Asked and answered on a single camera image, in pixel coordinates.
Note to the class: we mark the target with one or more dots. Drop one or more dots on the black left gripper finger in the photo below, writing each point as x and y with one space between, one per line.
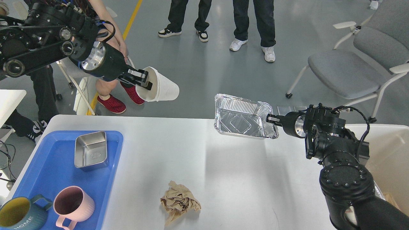
136 77

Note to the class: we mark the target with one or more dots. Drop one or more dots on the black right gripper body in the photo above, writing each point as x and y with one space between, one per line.
293 124

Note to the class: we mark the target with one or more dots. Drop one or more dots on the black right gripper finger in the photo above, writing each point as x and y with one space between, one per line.
279 124
274 119

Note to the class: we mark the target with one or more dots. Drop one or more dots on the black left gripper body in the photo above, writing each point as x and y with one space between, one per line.
106 62

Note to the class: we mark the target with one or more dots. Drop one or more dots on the white paper cup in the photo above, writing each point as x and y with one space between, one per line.
163 89

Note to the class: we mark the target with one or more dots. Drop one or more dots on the aluminium foil tray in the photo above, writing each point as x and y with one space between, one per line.
236 116

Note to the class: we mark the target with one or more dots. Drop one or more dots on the stainless steel rectangular container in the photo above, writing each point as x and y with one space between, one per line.
91 151

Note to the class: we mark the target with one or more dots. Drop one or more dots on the brown paper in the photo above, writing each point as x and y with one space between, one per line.
390 199
177 201

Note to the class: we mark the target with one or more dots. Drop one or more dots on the pink ribbed mug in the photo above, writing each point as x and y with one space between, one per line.
72 205

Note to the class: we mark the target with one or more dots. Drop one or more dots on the teal mug yellow inside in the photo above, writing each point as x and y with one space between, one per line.
22 213

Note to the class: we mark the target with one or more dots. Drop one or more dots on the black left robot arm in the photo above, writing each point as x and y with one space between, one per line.
52 33

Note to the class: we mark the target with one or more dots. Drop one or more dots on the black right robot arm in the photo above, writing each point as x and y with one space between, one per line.
347 185

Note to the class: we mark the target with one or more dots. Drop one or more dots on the seated person black shirt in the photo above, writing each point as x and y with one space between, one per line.
104 88

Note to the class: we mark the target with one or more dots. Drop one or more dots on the person in black trousers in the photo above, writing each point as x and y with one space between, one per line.
45 97

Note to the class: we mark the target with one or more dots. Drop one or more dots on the grey office chair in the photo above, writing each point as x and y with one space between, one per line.
384 38

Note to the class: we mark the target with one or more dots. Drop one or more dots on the white side table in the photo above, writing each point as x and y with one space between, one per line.
9 100

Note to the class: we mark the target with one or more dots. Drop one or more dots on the white plastic bin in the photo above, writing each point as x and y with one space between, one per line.
389 161

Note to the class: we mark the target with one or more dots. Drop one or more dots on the blue plastic tray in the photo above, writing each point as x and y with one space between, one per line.
52 169

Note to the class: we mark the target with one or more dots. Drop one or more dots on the brown paper inside bin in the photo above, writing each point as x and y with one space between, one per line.
390 199

